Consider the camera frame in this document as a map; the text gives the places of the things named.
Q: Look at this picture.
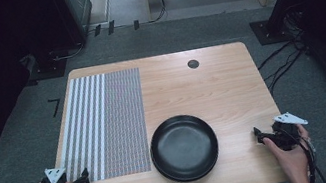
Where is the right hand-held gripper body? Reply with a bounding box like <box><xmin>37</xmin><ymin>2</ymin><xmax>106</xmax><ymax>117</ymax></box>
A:
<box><xmin>268</xmin><ymin>108</ymin><xmax>314</xmax><ymax>154</ymax></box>

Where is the person's right hand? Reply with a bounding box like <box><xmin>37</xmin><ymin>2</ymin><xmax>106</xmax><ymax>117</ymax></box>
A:
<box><xmin>260</xmin><ymin>122</ymin><xmax>318</xmax><ymax>183</ymax></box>

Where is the striped woven placemat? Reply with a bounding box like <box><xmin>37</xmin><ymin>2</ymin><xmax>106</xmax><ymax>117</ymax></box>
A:
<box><xmin>46</xmin><ymin>66</ymin><xmax>158</xmax><ymax>183</ymax></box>

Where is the black round plate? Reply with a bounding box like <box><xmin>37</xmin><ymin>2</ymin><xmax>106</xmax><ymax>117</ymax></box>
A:
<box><xmin>144</xmin><ymin>108</ymin><xmax>225</xmax><ymax>183</ymax></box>

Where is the dark metal stand base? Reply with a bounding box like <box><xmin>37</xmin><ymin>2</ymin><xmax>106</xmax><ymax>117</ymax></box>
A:
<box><xmin>20</xmin><ymin>47</ymin><xmax>73</xmax><ymax>88</ymax></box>

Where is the dark glass-front cabinet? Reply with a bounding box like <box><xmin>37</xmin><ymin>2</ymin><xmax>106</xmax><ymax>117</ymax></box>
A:
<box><xmin>49</xmin><ymin>0</ymin><xmax>100</xmax><ymax>51</ymax></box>

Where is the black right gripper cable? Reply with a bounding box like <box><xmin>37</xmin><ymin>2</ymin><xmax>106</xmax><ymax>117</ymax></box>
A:
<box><xmin>277</xmin><ymin>120</ymin><xmax>326</xmax><ymax>183</ymax></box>

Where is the bundle of black floor cables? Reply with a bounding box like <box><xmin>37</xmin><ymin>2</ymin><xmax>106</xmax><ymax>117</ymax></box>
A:
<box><xmin>248</xmin><ymin>2</ymin><xmax>321</xmax><ymax>97</ymax></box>

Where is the black round cable grommet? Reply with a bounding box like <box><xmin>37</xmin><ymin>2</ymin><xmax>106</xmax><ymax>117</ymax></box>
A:
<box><xmin>186</xmin><ymin>58</ymin><xmax>201</xmax><ymax>71</ymax></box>

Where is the black stand base plate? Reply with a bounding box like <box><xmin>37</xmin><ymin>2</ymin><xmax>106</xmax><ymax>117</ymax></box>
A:
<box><xmin>248</xmin><ymin>14</ymin><xmax>295</xmax><ymax>48</ymax></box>

